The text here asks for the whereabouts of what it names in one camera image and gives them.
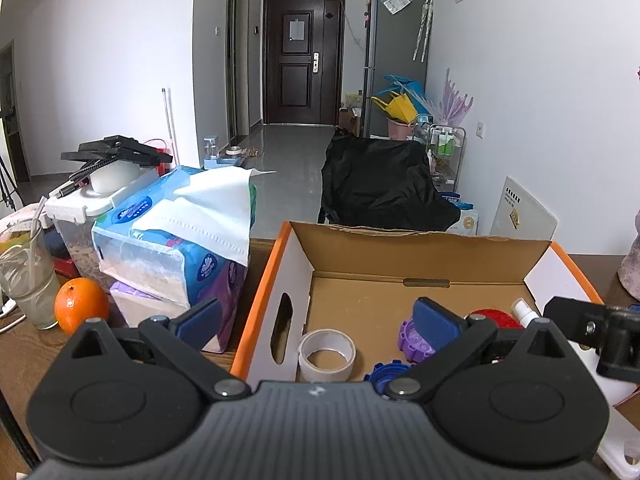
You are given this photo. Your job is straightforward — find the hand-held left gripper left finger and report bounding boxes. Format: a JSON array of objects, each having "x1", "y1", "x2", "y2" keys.
[{"x1": 60, "y1": 297, "x2": 251, "y2": 402}]

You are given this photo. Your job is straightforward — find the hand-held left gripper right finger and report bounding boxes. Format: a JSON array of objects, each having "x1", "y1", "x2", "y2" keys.
[{"x1": 384, "y1": 297, "x2": 583, "y2": 402}]

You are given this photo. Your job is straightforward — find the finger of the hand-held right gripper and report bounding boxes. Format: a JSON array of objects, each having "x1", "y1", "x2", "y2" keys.
[{"x1": 542, "y1": 296, "x2": 608, "y2": 351}]

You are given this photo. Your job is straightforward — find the purple gear-shaped lid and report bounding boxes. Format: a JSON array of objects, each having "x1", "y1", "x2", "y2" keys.
[{"x1": 398, "y1": 317, "x2": 438, "y2": 365}]

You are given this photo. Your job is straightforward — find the green spray bottle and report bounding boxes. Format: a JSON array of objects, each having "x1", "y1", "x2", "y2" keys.
[{"x1": 511, "y1": 298, "x2": 543, "y2": 328}]

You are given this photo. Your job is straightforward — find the red white round lid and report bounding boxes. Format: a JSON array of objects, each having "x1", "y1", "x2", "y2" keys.
[{"x1": 465, "y1": 308, "x2": 523, "y2": 331}]

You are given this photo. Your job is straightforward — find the blue gear-shaped lid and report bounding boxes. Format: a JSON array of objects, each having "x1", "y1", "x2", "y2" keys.
[{"x1": 364, "y1": 360, "x2": 416, "y2": 396}]

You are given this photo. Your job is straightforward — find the orange-rimmed cardboard box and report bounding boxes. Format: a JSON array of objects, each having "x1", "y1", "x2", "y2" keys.
[{"x1": 230, "y1": 221, "x2": 640, "y2": 406}]

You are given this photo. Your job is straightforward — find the white plastic case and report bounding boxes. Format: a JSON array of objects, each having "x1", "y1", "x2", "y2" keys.
[{"x1": 575, "y1": 345, "x2": 640, "y2": 480}]

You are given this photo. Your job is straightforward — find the white tape roll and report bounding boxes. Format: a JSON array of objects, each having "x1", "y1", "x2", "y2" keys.
[{"x1": 298, "y1": 329, "x2": 357, "y2": 385}]

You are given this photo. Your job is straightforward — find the purple tissue pack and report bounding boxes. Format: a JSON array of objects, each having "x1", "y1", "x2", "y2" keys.
[{"x1": 109, "y1": 260, "x2": 251, "y2": 353}]

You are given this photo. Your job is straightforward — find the pink textured vase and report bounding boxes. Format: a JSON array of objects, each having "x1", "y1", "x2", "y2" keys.
[{"x1": 617, "y1": 210, "x2": 640, "y2": 303}]

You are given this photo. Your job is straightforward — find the blue tissue pack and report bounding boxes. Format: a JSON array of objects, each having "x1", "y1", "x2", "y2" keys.
[{"x1": 91, "y1": 166, "x2": 277, "y2": 308}]

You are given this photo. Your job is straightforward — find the white box with blue print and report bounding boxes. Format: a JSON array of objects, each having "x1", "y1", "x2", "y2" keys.
[{"x1": 440, "y1": 192, "x2": 479, "y2": 236}]

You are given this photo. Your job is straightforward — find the white leaning panel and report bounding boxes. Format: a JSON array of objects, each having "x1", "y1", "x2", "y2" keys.
[{"x1": 489, "y1": 176, "x2": 558, "y2": 243}]

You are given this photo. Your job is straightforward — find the orange fruit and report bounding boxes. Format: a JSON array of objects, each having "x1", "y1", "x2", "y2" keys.
[{"x1": 54, "y1": 277, "x2": 110, "y2": 336}]

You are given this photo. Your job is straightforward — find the clear container with white lid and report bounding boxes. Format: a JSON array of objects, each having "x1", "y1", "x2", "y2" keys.
[{"x1": 45, "y1": 167, "x2": 161, "y2": 286}]

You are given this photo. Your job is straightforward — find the black cloth-covered chair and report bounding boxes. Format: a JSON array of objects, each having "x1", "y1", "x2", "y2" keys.
[{"x1": 318, "y1": 132, "x2": 461, "y2": 232}]

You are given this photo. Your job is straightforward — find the white round object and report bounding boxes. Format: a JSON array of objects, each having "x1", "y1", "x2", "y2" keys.
[{"x1": 90, "y1": 160, "x2": 146, "y2": 193}]

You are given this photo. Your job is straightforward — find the pet water dispenser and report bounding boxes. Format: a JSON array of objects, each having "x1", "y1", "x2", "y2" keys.
[{"x1": 202, "y1": 135, "x2": 223, "y2": 170}]

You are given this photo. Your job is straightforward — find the clear drinking glass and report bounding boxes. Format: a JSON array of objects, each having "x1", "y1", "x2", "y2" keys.
[{"x1": 0, "y1": 232, "x2": 62, "y2": 331}]

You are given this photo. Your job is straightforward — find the metal cart with bottles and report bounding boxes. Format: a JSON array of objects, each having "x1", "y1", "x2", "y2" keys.
[{"x1": 425, "y1": 122, "x2": 467, "y2": 193}]

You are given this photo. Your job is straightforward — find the red container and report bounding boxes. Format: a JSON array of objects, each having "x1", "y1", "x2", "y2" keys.
[{"x1": 145, "y1": 138, "x2": 173, "y2": 163}]

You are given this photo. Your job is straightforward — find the white drinking straw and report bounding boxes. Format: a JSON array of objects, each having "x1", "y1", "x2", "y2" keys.
[{"x1": 27, "y1": 196, "x2": 48, "y2": 306}]

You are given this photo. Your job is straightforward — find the pink bucket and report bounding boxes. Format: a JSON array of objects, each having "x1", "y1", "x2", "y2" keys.
[{"x1": 387, "y1": 117, "x2": 416, "y2": 140}]

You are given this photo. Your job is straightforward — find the white mop pole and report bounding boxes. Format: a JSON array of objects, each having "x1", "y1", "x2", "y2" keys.
[{"x1": 161, "y1": 88, "x2": 178, "y2": 163}]

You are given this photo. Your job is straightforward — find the yellow bag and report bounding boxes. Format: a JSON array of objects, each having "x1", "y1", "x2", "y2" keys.
[{"x1": 372, "y1": 92, "x2": 418, "y2": 123}]

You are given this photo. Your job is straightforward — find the purple fairy wings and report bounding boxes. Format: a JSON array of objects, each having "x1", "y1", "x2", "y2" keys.
[{"x1": 440, "y1": 67, "x2": 473, "y2": 126}]

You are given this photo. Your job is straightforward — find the brown cardboard carton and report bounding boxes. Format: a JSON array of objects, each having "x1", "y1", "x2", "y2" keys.
[{"x1": 339, "y1": 91, "x2": 366, "y2": 136}]

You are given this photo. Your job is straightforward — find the dark brown door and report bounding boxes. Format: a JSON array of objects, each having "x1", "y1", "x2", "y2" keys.
[{"x1": 262, "y1": 0, "x2": 346, "y2": 126}]

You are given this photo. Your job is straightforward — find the grey refrigerator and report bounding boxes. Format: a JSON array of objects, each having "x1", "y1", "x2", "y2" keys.
[{"x1": 364, "y1": 0, "x2": 431, "y2": 138}]

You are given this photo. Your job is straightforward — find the white folded umbrella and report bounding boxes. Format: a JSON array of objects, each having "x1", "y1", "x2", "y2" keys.
[{"x1": 412, "y1": 0, "x2": 433, "y2": 62}]

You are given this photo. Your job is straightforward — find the white charger with cables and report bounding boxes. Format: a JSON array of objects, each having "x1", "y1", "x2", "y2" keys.
[{"x1": 0, "y1": 295, "x2": 26, "y2": 333}]

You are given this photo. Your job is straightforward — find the grey door frame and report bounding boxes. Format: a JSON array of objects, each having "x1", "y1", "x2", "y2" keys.
[{"x1": 226, "y1": 0, "x2": 251, "y2": 143}]

